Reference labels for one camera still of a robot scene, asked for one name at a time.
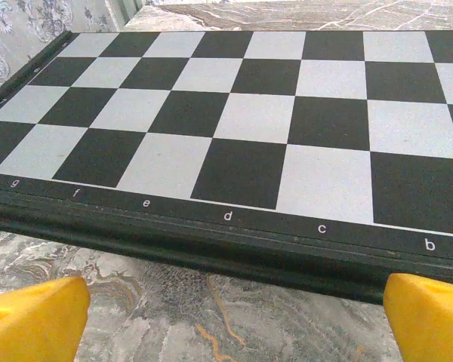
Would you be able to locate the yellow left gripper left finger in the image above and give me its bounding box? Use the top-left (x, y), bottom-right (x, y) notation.
top-left (0, 277), bottom-right (91, 362)

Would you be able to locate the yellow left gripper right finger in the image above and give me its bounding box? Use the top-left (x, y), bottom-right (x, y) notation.
top-left (383, 273), bottom-right (453, 362)

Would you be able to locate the black and white chessboard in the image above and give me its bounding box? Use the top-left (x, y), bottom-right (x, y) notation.
top-left (0, 29), bottom-right (453, 305)

